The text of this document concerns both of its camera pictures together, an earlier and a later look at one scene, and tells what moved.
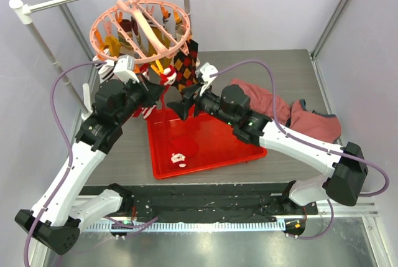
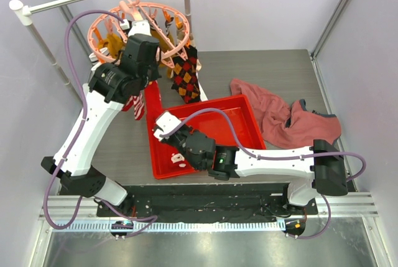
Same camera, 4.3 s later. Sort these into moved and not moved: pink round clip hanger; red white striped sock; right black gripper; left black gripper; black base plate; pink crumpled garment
Moved: red white striped sock; right black gripper; left black gripper
Not moved: pink round clip hanger; pink crumpled garment; black base plate
